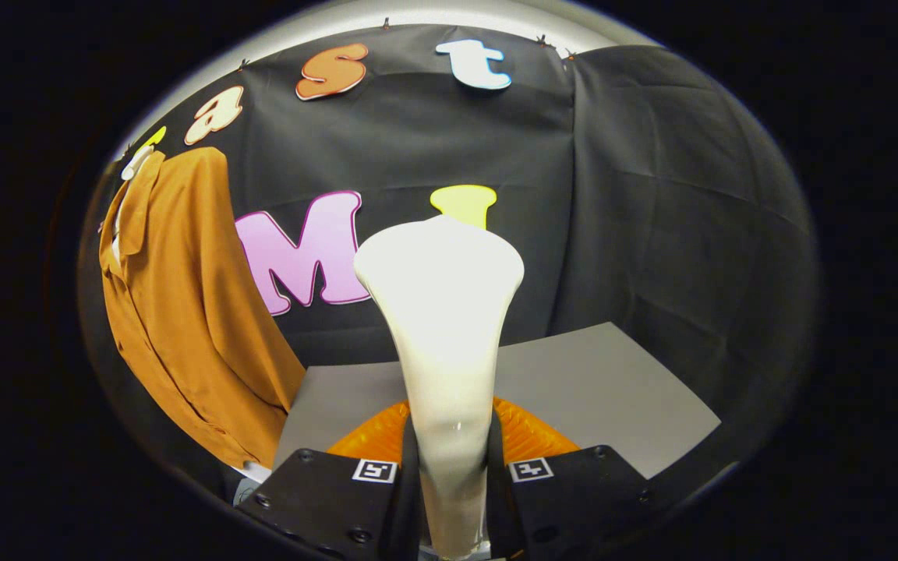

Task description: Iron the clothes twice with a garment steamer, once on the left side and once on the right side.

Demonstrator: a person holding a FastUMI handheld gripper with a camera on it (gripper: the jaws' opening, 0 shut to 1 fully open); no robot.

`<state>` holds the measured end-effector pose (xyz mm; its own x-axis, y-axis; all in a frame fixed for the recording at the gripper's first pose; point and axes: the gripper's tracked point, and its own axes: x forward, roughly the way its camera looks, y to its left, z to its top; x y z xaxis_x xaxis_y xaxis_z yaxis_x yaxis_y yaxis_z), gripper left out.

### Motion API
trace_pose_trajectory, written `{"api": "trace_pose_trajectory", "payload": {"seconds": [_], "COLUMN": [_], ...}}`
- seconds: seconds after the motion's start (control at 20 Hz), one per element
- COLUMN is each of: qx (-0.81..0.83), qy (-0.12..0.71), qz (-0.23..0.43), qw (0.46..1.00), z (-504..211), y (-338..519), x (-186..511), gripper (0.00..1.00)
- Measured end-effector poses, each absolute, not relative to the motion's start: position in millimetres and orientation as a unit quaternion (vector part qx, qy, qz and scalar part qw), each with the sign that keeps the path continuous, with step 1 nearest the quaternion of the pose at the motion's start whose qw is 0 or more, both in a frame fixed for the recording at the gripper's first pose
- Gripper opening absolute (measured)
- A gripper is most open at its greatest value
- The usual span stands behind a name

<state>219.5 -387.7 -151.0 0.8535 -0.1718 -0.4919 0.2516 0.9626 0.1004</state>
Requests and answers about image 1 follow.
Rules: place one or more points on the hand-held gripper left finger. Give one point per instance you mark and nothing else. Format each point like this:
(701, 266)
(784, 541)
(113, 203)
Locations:
(324, 499)

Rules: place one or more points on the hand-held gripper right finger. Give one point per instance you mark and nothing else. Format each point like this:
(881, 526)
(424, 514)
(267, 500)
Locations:
(574, 499)

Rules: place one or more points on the white garment steamer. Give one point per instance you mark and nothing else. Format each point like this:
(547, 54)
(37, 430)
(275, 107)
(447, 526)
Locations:
(441, 312)

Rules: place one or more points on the brown button-up shirt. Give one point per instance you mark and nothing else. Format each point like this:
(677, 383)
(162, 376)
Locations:
(184, 312)

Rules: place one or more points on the white mannequin torso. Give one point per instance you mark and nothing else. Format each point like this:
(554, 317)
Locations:
(136, 164)

